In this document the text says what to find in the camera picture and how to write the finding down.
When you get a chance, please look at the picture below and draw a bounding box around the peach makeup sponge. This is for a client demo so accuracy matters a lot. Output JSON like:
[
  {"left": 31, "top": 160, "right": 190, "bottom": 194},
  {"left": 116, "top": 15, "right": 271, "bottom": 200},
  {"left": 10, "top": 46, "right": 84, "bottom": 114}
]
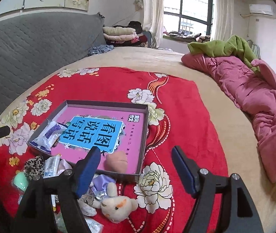
[{"left": 106, "top": 150, "right": 129, "bottom": 174}]

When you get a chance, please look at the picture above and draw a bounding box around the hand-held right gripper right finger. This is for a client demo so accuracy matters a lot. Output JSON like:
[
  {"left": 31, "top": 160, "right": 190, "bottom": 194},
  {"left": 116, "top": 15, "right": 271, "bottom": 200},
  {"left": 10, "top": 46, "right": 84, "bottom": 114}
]
[{"left": 171, "top": 146, "right": 266, "bottom": 233}]

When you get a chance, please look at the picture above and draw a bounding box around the white air conditioner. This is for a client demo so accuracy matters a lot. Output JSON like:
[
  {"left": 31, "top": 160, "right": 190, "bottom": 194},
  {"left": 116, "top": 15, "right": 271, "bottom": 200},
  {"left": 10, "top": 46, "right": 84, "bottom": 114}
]
[{"left": 249, "top": 4, "right": 274, "bottom": 16}]

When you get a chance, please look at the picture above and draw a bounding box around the pink quilt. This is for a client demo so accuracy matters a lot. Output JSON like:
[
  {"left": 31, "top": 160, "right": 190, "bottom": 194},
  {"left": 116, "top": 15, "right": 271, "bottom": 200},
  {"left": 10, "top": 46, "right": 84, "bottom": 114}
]
[{"left": 181, "top": 53, "right": 276, "bottom": 183}]

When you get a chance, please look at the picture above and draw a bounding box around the green makeup sponge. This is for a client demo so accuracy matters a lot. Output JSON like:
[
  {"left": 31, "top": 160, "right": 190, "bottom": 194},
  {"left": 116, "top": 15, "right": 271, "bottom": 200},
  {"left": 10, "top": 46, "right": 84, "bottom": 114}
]
[{"left": 13, "top": 171, "right": 30, "bottom": 193}]

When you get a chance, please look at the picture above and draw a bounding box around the white curtain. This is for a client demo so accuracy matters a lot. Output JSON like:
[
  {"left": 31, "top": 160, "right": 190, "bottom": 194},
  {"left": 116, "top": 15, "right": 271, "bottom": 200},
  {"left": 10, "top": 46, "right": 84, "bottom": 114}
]
[
  {"left": 141, "top": 0, "right": 166, "bottom": 49},
  {"left": 212, "top": 0, "right": 234, "bottom": 43}
]

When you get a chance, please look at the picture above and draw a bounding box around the pink wrapped egg sponge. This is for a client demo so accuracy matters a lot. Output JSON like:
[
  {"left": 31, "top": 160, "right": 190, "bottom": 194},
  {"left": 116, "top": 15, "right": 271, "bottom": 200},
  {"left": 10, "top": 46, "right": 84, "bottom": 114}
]
[{"left": 55, "top": 160, "right": 117, "bottom": 199}]

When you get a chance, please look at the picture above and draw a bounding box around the blue patterned cloth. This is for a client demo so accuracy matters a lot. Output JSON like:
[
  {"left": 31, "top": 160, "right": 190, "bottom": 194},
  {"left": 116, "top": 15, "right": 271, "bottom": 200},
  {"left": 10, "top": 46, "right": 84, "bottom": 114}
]
[{"left": 88, "top": 44, "right": 114, "bottom": 57}]

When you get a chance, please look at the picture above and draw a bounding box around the green tissue packet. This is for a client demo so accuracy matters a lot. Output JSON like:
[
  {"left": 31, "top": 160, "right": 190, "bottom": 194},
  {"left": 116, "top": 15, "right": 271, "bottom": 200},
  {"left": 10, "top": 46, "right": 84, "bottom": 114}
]
[{"left": 55, "top": 211, "right": 104, "bottom": 233}]

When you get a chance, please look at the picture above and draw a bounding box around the grey quilted headboard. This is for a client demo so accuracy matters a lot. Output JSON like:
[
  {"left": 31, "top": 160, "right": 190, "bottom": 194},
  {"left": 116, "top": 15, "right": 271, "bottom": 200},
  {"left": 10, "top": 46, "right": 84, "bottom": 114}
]
[{"left": 0, "top": 12, "right": 106, "bottom": 124}]

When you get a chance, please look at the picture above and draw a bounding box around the white and blue tissue packet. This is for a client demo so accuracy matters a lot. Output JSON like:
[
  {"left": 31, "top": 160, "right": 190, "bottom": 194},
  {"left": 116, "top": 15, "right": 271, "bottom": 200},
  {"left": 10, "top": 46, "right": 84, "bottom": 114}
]
[{"left": 30, "top": 119, "right": 68, "bottom": 154}]

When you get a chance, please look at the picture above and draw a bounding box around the stack of folded blankets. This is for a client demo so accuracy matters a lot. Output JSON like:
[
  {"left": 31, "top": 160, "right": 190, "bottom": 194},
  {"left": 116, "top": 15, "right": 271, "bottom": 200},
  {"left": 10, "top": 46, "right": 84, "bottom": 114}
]
[{"left": 103, "top": 21, "right": 148, "bottom": 48}]

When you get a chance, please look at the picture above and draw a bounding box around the barcode plastic packet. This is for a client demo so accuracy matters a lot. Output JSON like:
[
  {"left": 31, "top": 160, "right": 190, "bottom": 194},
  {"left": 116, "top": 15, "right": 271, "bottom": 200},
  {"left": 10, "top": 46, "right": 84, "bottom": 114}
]
[{"left": 44, "top": 155, "right": 61, "bottom": 176}]

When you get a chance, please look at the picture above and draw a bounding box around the green blanket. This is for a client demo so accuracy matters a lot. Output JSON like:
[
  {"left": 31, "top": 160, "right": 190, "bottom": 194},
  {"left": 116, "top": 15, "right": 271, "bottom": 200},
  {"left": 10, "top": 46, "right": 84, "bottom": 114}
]
[{"left": 188, "top": 35, "right": 261, "bottom": 73}]

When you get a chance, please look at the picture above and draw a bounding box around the leopard print scrunchie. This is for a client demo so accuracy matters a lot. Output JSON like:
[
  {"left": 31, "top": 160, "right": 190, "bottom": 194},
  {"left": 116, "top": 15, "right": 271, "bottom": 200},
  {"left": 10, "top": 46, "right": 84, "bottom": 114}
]
[{"left": 23, "top": 156, "right": 45, "bottom": 180}]

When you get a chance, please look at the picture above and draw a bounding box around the white floral scrunchie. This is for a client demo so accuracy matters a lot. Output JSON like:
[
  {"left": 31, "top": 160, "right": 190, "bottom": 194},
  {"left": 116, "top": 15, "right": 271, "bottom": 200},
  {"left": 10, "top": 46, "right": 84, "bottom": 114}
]
[{"left": 78, "top": 192, "right": 98, "bottom": 217}]

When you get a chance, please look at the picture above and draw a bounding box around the pile of dark clothes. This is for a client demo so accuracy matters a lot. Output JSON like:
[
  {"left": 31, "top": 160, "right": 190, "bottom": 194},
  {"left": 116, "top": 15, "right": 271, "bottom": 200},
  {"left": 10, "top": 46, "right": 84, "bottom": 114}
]
[{"left": 163, "top": 30, "right": 211, "bottom": 43}]

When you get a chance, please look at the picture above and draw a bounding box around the red floral blanket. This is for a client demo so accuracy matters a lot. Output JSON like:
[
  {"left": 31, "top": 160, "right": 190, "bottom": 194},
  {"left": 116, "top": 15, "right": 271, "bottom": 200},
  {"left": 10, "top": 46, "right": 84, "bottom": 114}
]
[{"left": 0, "top": 67, "right": 228, "bottom": 233}]

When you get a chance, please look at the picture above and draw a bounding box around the shallow grey cardboard box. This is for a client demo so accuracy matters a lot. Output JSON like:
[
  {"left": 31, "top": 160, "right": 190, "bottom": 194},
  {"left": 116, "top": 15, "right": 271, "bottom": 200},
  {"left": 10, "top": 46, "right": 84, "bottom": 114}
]
[{"left": 27, "top": 99, "right": 149, "bottom": 183}]

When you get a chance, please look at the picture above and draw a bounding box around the cream plush bear toy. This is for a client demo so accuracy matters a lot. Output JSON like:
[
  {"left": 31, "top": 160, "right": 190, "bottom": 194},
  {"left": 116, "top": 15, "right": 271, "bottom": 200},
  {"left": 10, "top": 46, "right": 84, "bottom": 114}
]
[{"left": 101, "top": 182, "right": 138, "bottom": 224}]

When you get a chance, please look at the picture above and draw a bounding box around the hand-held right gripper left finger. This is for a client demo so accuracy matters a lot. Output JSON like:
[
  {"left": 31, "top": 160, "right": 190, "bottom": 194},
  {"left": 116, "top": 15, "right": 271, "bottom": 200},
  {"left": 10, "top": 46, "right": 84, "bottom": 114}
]
[{"left": 10, "top": 147, "right": 101, "bottom": 233}]

